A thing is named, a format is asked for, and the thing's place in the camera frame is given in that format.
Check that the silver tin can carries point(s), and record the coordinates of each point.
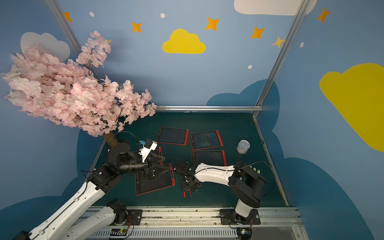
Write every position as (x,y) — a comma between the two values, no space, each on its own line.
(243,146)

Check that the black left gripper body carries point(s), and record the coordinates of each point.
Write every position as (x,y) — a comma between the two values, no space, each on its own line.
(151,167)

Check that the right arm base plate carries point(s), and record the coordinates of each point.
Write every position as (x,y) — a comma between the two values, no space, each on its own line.
(230,217)

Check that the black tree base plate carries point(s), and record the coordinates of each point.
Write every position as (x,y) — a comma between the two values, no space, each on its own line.
(124,145)

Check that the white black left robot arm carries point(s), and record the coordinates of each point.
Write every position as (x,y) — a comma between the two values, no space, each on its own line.
(61,225)

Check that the small circuit board right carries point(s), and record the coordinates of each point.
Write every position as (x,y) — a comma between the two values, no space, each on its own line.
(244,234)

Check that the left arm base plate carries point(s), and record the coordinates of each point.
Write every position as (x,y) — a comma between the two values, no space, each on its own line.
(132,217)

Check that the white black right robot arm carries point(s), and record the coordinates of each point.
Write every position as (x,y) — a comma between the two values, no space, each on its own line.
(247,184)

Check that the pink cherry blossom tree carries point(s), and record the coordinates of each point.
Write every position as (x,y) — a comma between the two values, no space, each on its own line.
(68,93)

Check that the red tablet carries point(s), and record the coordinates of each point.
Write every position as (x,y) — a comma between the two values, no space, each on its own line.
(173,136)
(205,140)
(213,158)
(156,156)
(162,178)

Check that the green rake wooden handle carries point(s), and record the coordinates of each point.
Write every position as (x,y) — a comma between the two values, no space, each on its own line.
(258,171)

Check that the small circuit board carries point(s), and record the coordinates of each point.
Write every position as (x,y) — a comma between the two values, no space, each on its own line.
(244,234)
(118,234)

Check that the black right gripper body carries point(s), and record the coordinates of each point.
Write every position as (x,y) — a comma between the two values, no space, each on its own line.
(186,179)

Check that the small circuit board left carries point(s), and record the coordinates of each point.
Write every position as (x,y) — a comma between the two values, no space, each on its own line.
(118,234)

